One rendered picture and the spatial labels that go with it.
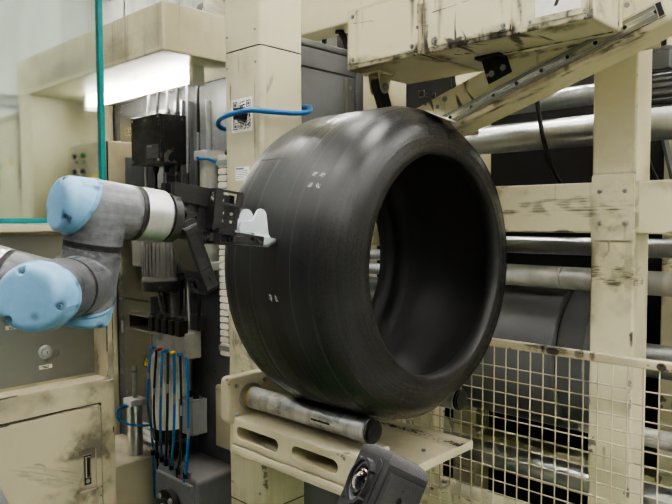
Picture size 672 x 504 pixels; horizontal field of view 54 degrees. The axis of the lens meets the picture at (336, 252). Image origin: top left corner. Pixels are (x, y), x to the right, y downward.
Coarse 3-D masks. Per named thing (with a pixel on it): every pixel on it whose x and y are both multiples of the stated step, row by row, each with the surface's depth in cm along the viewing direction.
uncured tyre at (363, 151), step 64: (320, 128) 119; (384, 128) 113; (448, 128) 124; (256, 192) 116; (320, 192) 106; (384, 192) 109; (448, 192) 148; (256, 256) 112; (320, 256) 104; (384, 256) 158; (448, 256) 154; (256, 320) 115; (320, 320) 105; (384, 320) 155; (448, 320) 150; (320, 384) 113; (384, 384) 112; (448, 384) 125
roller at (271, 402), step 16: (256, 400) 135; (272, 400) 132; (288, 400) 130; (304, 400) 129; (288, 416) 129; (304, 416) 125; (320, 416) 123; (336, 416) 120; (352, 416) 119; (336, 432) 120; (352, 432) 117; (368, 432) 115
